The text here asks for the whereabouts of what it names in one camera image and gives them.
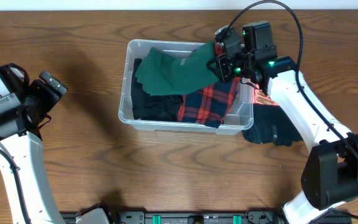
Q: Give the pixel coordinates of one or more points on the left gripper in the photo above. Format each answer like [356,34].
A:
[38,96]

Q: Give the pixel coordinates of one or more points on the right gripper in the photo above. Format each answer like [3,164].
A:
[225,71]

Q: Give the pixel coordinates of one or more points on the pink printed t-shirt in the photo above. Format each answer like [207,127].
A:
[262,99]

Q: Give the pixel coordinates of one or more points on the red navy plaid garment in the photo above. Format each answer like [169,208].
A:
[209,105]

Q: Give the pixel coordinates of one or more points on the green t-shirt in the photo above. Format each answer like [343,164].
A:
[163,74]

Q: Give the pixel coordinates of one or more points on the dark teal garment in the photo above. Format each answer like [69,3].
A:
[271,125]

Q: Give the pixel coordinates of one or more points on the black garment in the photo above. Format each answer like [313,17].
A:
[152,108]

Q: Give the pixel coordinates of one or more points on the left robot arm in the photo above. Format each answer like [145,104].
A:
[22,160]

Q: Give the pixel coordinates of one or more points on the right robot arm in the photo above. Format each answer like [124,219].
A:
[330,176]

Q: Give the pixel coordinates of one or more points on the clear plastic storage bin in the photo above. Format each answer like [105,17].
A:
[240,117]

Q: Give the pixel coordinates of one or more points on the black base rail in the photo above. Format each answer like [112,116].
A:
[249,217]

